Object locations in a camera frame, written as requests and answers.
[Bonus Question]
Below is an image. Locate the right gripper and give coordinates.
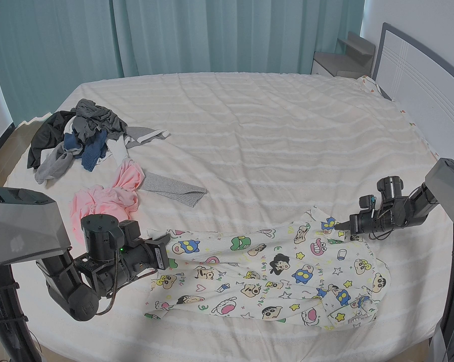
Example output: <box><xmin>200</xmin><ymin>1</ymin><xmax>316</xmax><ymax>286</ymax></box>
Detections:
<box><xmin>349</xmin><ymin>211</ymin><xmax>379</xmax><ymax>237</ymax></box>

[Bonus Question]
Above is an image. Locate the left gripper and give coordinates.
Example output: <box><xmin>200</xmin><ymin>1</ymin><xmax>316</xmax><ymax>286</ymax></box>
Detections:
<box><xmin>121</xmin><ymin>237</ymin><xmax>178</xmax><ymax>280</ymax></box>

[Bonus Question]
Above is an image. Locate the black cable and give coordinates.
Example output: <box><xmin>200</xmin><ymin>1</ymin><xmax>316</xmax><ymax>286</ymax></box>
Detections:
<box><xmin>368</xmin><ymin>228</ymin><xmax>396</xmax><ymax>241</ymax></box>

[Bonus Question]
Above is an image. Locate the pink garment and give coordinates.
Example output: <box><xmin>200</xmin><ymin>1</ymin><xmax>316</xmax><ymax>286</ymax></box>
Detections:
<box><xmin>69</xmin><ymin>161</ymin><xmax>145</xmax><ymax>243</ymax></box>

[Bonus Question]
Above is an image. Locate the grey bedside table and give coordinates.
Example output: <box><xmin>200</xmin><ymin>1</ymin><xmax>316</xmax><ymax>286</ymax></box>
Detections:
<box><xmin>312</xmin><ymin>32</ymin><xmax>376</xmax><ymax>78</ymax></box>

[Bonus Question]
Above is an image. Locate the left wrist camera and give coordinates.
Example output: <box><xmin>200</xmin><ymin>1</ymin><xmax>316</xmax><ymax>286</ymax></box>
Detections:
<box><xmin>118</xmin><ymin>220</ymin><xmax>143</xmax><ymax>250</ymax></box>

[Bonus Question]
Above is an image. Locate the white printed pyjama top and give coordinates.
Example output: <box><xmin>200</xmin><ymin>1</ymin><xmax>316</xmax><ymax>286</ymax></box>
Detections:
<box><xmin>143</xmin><ymin>207</ymin><xmax>392</xmax><ymax>333</ymax></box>

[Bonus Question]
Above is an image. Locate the grey knitted garment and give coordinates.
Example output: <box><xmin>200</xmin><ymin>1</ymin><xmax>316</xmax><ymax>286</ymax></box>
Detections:
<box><xmin>138</xmin><ymin>172</ymin><xmax>208</xmax><ymax>207</ymax></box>

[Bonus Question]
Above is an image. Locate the bed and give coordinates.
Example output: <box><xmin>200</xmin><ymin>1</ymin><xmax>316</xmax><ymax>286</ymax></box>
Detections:
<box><xmin>0</xmin><ymin>23</ymin><xmax>454</xmax><ymax>362</ymax></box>

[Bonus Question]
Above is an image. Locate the pile of clothes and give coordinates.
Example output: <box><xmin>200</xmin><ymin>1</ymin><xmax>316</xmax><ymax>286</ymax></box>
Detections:
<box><xmin>26</xmin><ymin>98</ymin><xmax>171</xmax><ymax>185</ymax></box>

